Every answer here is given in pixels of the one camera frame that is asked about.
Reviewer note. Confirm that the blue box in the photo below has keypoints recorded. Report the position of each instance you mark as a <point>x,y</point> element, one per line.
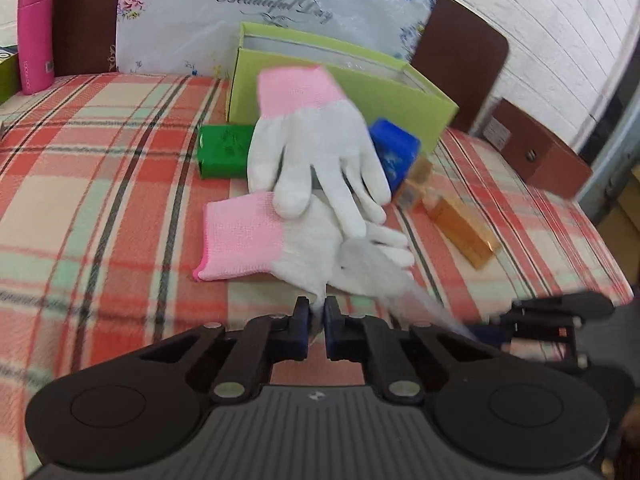
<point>397,150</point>

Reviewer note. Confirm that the brown bed headboard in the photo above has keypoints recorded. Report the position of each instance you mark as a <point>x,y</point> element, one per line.
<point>465,55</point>

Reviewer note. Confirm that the brown cardboard box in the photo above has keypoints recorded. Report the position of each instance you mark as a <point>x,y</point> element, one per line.
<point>540,160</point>

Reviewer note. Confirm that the white glove pink cuff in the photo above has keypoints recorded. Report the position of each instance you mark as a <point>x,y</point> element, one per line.
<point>320,145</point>
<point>300,250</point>

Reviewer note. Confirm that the plaid blanket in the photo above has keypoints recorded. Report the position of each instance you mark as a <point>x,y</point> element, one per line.
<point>100,185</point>

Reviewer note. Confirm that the cardboard carton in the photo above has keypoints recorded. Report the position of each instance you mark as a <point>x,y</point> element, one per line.
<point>622,230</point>

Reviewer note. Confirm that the small green open box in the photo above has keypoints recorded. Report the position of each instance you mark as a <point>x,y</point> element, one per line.
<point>9,77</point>

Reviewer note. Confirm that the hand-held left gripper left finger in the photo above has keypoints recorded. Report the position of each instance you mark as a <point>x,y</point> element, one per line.
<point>300,332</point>

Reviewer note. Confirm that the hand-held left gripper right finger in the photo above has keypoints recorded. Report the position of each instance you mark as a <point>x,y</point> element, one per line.
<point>332,332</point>

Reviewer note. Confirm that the large light green box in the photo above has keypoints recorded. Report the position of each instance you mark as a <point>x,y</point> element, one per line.
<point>400,95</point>

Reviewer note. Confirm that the gold box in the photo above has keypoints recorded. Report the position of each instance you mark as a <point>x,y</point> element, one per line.
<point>465,232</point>
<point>415,185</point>

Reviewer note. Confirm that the floral printed pillow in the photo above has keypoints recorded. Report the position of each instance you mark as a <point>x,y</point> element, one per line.
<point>210,20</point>

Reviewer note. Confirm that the grey metal door frame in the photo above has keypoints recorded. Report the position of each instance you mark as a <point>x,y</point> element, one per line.
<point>617,135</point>

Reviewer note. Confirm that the green cardboard box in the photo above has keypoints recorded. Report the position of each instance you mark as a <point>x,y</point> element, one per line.
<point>225,152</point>

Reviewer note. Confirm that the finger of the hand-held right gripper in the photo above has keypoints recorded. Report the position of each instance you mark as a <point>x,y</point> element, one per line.
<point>492,336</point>
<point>560,306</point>

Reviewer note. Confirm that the pink thermos bottle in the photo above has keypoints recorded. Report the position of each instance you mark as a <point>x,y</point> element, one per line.
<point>35,35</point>

